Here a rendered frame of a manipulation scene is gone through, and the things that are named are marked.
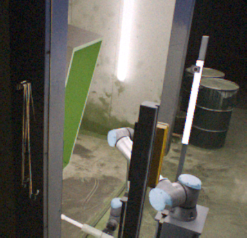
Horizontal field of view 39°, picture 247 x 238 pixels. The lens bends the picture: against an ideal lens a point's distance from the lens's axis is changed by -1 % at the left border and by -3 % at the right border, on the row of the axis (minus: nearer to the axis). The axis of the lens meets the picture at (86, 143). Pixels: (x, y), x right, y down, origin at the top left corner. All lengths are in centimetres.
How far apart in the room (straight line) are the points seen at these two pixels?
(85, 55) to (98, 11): 173
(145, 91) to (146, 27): 77
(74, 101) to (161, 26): 169
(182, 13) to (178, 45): 35
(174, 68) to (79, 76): 165
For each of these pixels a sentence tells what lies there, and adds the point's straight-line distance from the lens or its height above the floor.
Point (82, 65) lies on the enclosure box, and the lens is 285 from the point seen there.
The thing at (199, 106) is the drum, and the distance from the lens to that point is 482.
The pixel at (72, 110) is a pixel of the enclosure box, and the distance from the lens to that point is 299.
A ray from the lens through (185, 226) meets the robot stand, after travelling 234.
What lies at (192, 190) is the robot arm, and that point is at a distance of 226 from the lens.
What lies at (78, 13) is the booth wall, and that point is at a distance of 461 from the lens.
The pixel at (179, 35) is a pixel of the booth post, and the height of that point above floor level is 153.
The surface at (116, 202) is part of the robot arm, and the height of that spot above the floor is 47.
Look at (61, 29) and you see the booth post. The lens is 153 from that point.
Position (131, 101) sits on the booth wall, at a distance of 449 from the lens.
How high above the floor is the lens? 202
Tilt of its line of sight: 26 degrees down
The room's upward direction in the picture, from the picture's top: 4 degrees clockwise
